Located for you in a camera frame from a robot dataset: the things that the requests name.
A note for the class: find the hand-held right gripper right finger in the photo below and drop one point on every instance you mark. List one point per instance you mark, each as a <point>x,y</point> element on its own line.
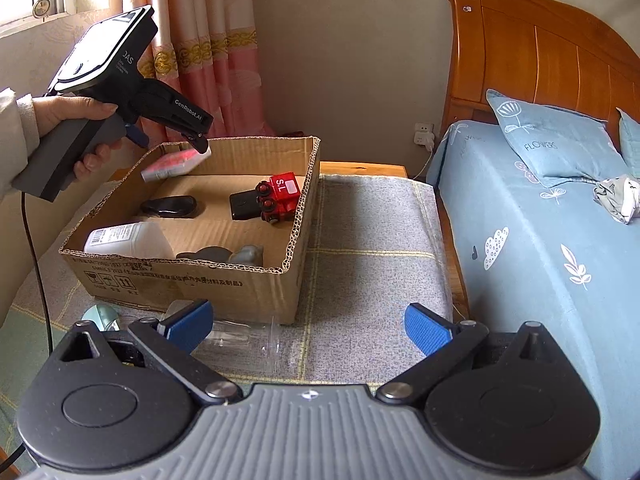
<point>425,331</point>

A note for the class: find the blue printed bedsheet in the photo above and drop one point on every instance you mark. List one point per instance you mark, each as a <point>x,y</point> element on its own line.
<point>540,310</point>

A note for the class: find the red toy train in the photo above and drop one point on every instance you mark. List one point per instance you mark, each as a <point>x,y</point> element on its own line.
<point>285,195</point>

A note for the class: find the grey elephant toy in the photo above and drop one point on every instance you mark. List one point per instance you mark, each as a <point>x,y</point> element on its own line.
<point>245,255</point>

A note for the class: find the white plastic bottle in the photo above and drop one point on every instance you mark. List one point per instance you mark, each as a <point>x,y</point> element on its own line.
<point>125,240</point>

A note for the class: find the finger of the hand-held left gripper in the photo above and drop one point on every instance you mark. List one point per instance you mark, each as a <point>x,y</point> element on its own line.
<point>198,143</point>

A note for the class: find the wooden bed headboard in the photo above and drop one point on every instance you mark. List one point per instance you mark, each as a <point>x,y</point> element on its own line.
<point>540,60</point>

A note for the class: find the black power bank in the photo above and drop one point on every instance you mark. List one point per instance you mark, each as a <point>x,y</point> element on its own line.
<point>242,206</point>

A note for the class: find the mint green plastic object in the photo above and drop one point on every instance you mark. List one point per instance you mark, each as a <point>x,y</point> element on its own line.
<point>100,316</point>

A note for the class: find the red card box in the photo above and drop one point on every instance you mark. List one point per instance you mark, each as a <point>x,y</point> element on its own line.
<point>170,165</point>

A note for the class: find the round brass ornament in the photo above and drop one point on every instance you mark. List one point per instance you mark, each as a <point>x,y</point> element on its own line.
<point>41,8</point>

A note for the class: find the large blue flower pillow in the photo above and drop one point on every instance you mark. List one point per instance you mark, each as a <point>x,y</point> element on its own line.
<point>550,145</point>

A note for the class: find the black computer mouse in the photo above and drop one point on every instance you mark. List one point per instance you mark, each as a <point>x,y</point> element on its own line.
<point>167,206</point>

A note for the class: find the brown cardboard box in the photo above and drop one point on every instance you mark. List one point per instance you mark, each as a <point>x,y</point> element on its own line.
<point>200,290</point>

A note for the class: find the person's left hand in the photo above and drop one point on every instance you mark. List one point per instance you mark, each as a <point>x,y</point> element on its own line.
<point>65,109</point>

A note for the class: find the person's left forearm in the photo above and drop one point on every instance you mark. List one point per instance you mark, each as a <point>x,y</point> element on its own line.
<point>12,150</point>

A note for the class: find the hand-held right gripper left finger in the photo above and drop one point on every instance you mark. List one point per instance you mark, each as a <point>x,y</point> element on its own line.
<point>192,321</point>

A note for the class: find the pink patterned curtain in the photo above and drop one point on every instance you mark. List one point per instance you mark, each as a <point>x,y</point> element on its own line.
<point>215,35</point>

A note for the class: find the crumpled grey white cloth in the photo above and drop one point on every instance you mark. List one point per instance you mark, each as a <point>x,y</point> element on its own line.
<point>617,197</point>

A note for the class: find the white charger plug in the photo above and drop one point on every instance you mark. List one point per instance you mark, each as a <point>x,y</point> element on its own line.
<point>425,139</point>

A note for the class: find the clear plastic cup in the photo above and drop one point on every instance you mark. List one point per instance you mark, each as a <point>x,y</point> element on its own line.
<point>245,340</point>

